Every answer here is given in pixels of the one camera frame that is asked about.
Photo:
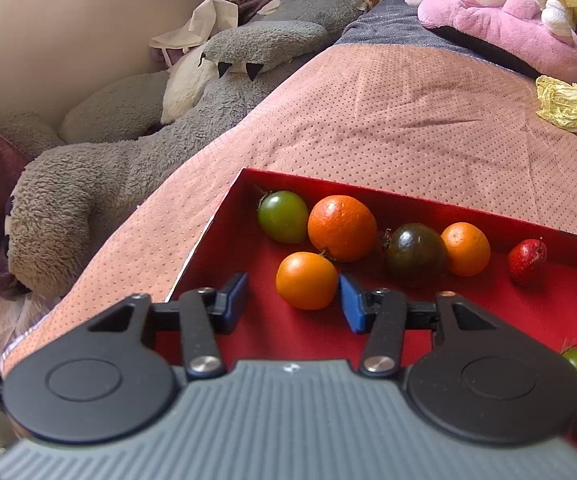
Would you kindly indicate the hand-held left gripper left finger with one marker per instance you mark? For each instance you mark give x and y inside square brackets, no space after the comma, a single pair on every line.
[233,302]

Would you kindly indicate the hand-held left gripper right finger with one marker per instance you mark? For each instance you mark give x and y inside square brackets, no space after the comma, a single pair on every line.
[352,305]

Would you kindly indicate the small orange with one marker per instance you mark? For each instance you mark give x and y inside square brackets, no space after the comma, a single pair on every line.
[468,249]
[307,280]

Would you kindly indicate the red tray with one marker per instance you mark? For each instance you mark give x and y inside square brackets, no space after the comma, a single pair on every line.
[278,332]

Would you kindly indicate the large orange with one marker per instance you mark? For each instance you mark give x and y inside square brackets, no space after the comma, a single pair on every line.
[342,227]

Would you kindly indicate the dark green tomato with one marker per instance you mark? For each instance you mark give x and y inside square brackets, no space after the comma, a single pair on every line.
[416,255]

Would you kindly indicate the red strawberry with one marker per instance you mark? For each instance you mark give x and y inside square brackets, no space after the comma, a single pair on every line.
[525,261]

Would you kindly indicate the grey plush toy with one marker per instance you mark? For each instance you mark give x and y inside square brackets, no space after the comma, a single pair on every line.
[118,175]

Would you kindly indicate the pink dotted bedspread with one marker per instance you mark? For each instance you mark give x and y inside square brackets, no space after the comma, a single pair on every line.
[393,110]

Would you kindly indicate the pale plastic bag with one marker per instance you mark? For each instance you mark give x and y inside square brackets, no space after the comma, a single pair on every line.
[18,317]

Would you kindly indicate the napa cabbage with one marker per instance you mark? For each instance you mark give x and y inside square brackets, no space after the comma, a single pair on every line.
[568,105]

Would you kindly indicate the grey blanket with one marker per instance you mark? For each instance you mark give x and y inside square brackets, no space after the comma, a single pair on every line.
[383,25]

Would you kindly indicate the white tote bag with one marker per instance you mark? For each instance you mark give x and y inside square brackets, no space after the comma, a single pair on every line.
[208,20]

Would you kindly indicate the pink plush toy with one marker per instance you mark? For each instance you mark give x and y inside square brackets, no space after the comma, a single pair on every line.
[493,20]

